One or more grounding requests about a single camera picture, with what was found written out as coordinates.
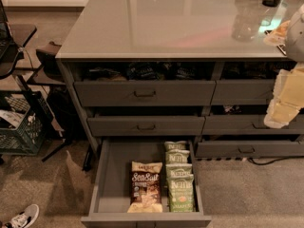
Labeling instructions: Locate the grey white sneaker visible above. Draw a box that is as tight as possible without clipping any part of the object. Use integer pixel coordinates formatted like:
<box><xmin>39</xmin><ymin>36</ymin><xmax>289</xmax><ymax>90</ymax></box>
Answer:
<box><xmin>0</xmin><ymin>204</ymin><xmax>40</xmax><ymax>228</ymax></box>

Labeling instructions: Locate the grey top left drawer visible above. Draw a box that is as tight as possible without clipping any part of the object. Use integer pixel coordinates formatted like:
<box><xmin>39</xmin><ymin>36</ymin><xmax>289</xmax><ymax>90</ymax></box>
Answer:
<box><xmin>74</xmin><ymin>80</ymin><xmax>216</xmax><ymax>106</ymax></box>

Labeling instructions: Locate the grey drawer cabinet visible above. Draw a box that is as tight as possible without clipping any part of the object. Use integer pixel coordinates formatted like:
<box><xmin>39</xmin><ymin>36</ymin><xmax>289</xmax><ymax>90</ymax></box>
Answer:
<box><xmin>57</xmin><ymin>0</ymin><xmax>303</xmax><ymax>164</ymax></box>

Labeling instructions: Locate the black office chair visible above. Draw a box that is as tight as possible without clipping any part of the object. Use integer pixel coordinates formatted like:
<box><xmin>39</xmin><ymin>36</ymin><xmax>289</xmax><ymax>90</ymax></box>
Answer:
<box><xmin>0</xmin><ymin>0</ymin><xmax>75</xmax><ymax>163</ymax></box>

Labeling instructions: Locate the black white marker tag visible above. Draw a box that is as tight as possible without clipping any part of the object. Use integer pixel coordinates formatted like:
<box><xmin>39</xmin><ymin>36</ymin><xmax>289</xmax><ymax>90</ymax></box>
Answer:
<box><xmin>263</xmin><ymin>20</ymin><xmax>290</xmax><ymax>55</ymax></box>

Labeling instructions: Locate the grey bottom right drawer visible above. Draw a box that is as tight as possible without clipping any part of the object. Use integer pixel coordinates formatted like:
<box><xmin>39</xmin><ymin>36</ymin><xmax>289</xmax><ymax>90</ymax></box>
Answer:
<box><xmin>196</xmin><ymin>141</ymin><xmax>304</xmax><ymax>159</ymax></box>

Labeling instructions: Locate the grey middle left drawer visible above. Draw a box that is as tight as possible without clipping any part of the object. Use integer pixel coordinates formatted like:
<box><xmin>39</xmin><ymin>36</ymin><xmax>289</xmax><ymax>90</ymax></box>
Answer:
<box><xmin>87</xmin><ymin>116</ymin><xmax>205</xmax><ymax>137</ymax></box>

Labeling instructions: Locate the green plastic crate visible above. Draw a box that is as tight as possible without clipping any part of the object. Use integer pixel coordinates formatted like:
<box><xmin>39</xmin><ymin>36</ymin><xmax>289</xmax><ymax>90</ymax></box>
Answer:
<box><xmin>0</xmin><ymin>90</ymin><xmax>48</xmax><ymax>156</ymax></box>

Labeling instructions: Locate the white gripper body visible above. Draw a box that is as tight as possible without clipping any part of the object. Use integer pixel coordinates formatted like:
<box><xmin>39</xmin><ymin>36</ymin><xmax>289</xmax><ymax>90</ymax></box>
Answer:
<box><xmin>274</xmin><ymin>63</ymin><xmax>304</xmax><ymax>114</ymax></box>

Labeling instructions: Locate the grey top right drawer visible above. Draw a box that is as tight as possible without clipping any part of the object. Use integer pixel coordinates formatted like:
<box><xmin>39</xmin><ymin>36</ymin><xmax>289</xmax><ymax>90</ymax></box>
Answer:
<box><xmin>211</xmin><ymin>79</ymin><xmax>274</xmax><ymax>105</ymax></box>

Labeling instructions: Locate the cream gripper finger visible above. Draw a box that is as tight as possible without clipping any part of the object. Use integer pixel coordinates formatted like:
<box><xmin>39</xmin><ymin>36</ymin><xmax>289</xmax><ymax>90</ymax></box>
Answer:
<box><xmin>264</xmin><ymin>106</ymin><xmax>299</xmax><ymax>129</ymax></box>

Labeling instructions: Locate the green kettle chip bag rear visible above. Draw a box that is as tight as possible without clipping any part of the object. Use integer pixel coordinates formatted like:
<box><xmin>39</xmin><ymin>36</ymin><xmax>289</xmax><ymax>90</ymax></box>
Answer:
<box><xmin>164</xmin><ymin>141</ymin><xmax>186</xmax><ymax>151</ymax></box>

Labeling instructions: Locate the brown sea salt chip bag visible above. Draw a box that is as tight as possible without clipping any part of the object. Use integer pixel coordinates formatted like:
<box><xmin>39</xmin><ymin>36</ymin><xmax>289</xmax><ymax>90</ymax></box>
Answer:
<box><xmin>127</xmin><ymin>161</ymin><xmax>162</xmax><ymax>213</ymax></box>

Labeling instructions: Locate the green kettle chip bag front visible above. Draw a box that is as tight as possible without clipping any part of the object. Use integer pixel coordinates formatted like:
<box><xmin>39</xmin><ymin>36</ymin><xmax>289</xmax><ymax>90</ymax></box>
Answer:
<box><xmin>167</xmin><ymin>174</ymin><xmax>194</xmax><ymax>212</ymax></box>

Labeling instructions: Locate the open grey bottom left drawer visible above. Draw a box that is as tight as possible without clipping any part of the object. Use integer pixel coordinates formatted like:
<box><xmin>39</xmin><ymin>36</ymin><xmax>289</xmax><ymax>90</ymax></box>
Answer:
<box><xmin>82</xmin><ymin>137</ymin><xmax>211</xmax><ymax>228</ymax></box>

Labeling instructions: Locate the grey middle right drawer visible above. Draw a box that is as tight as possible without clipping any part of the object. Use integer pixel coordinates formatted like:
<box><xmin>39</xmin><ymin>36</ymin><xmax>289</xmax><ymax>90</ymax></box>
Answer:
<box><xmin>202</xmin><ymin>115</ymin><xmax>304</xmax><ymax>135</ymax></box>

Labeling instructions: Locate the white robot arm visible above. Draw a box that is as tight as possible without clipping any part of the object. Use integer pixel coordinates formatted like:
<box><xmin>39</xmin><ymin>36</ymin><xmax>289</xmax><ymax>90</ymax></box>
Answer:
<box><xmin>263</xmin><ymin>5</ymin><xmax>304</xmax><ymax>129</ymax></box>

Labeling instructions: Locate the green kettle chip bag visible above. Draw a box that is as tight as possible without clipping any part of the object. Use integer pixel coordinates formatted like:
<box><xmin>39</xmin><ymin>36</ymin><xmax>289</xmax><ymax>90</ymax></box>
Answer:
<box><xmin>165</xmin><ymin>163</ymin><xmax>192</xmax><ymax>178</ymax></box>
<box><xmin>164</xmin><ymin>141</ymin><xmax>186</xmax><ymax>151</ymax></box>
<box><xmin>165</xmin><ymin>149</ymin><xmax>190</xmax><ymax>164</ymax></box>
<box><xmin>167</xmin><ymin>174</ymin><xmax>194</xmax><ymax>212</ymax></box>

